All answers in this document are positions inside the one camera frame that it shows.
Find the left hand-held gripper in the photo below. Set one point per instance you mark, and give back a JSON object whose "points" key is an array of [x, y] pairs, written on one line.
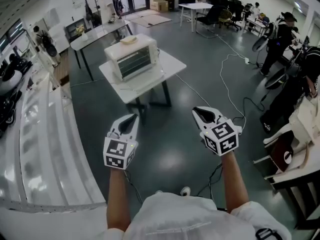
{"points": [[117, 151]]}

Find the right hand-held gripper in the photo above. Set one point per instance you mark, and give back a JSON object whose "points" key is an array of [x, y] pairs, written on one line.
{"points": [[222, 139]]}

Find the glass oven door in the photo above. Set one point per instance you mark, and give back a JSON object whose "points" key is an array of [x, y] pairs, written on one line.
{"points": [[150, 80]]}

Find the person's right forearm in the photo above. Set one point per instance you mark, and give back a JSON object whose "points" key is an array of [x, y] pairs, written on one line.
{"points": [[233, 181]]}

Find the person's left forearm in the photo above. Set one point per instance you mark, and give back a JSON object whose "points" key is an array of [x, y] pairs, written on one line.
{"points": [[118, 196]]}

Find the white toaster oven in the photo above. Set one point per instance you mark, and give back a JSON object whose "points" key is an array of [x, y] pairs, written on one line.
{"points": [[130, 51]]}

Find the white marble table black legs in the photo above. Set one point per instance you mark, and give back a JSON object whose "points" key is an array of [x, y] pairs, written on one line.
{"points": [[172, 64]]}

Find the small white plug adapter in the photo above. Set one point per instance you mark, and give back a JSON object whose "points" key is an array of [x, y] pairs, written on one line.
{"points": [[247, 60]]}

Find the person's left white shoe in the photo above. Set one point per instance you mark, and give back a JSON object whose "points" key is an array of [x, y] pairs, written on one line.
{"points": [[158, 191]]}

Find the person's white shoe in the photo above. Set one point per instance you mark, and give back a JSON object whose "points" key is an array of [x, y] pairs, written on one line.
{"points": [[158, 191], [185, 191]]}

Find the person's right white shoe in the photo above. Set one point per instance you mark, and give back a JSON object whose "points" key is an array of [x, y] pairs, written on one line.
{"points": [[185, 191]]}

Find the white shelf rack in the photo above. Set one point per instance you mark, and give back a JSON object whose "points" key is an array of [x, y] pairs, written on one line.
{"points": [[50, 146]]}

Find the round black pan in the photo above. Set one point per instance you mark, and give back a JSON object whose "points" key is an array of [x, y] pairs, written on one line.
{"points": [[275, 79], [260, 44]]}

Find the dark box white round mark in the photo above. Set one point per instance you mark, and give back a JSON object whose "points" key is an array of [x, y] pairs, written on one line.
{"points": [[282, 151]]}

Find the slice of bread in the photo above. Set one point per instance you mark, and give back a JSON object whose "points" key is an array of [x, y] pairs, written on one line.
{"points": [[128, 39]]}

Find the black sled-base chair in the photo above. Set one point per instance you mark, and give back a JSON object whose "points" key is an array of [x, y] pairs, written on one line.
{"points": [[211, 16]]}

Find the white vase with flowers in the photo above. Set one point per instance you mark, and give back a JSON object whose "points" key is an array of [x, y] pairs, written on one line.
{"points": [[83, 35]]}

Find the yellow mesh chair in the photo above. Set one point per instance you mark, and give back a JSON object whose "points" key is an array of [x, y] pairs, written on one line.
{"points": [[225, 15]]}

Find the person's white shirt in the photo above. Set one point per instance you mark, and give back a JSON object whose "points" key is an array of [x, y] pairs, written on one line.
{"points": [[180, 219]]}

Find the small white desk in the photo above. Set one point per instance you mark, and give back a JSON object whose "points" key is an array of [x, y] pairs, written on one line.
{"points": [[255, 24]]}

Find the white side table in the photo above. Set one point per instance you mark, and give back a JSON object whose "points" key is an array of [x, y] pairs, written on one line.
{"points": [[295, 176]]}

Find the black office chair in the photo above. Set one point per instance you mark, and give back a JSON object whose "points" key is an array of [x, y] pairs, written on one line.
{"points": [[235, 9]]}

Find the cardboard floor sheet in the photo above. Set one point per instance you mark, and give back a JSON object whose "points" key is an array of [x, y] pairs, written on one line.
{"points": [[152, 19]]}

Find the black bin yellow lid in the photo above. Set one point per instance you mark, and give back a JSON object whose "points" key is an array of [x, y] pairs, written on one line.
{"points": [[170, 4]]}

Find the cardboard boxes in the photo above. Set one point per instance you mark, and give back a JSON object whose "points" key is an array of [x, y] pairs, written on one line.
{"points": [[158, 4]]}

